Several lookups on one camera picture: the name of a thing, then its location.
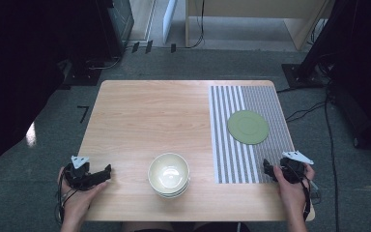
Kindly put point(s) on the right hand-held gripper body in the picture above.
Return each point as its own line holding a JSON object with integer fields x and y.
{"x": 294, "y": 167}

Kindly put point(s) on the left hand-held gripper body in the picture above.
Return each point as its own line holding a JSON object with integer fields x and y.
{"x": 79, "y": 172}

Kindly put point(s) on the person's left hand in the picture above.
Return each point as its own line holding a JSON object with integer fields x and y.
{"x": 80, "y": 201}

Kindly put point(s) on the person's right hand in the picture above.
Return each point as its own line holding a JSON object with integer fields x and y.
{"x": 291, "y": 196}

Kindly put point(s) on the green round plate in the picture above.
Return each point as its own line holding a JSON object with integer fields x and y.
{"x": 248, "y": 127}

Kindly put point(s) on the grey white striped placemat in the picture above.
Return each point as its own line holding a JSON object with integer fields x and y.
{"x": 225, "y": 151}

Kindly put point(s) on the black angled tape mark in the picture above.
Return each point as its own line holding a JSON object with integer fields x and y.
{"x": 84, "y": 113}

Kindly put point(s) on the cream ceramic bowl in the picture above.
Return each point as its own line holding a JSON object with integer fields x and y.
{"x": 168, "y": 172}
{"x": 177, "y": 196}
{"x": 181, "y": 190}

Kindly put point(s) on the black metal stand base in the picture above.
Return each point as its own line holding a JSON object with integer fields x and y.
{"x": 302, "y": 75}
{"x": 83, "y": 75}

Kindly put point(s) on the dark curtain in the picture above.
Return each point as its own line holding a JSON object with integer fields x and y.
{"x": 16, "y": 80}
{"x": 360, "y": 64}

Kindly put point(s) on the black tape strip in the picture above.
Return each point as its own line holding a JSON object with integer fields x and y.
{"x": 148, "y": 46}
{"x": 135, "y": 47}
{"x": 173, "y": 48}

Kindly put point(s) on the black cabinet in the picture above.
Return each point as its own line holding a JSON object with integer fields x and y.
{"x": 117, "y": 25}

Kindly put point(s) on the light wooden desk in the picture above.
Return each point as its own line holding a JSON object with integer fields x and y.
{"x": 254, "y": 8}

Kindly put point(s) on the white board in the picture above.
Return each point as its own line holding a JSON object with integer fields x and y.
{"x": 169, "y": 21}

